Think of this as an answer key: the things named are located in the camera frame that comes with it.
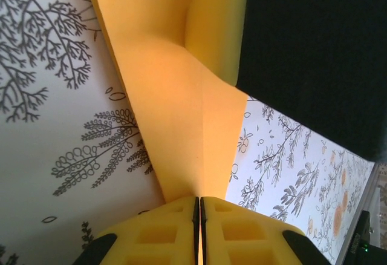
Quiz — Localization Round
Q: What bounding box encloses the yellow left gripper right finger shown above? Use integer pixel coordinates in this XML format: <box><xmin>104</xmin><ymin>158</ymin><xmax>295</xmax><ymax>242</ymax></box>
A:
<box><xmin>201</xmin><ymin>197</ymin><xmax>329</xmax><ymax>265</ymax></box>

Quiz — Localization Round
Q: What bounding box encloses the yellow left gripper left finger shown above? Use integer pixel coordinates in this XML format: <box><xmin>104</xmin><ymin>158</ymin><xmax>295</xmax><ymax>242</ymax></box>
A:
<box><xmin>74</xmin><ymin>196</ymin><xmax>200</xmax><ymax>265</ymax></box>

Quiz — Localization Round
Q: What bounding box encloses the floral patterned table cover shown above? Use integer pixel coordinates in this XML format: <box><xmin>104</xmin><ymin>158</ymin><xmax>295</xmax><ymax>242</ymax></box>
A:
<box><xmin>0</xmin><ymin>0</ymin><xmax>379</xmax><ymax>265</ymax></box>

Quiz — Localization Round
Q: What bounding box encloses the long aluminium frame rail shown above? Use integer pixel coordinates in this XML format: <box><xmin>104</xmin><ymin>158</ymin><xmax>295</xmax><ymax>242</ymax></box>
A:
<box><xmin>332</xmin><ymin>160</ymin><xmax>386</xmax><ymax>265</ymax></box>

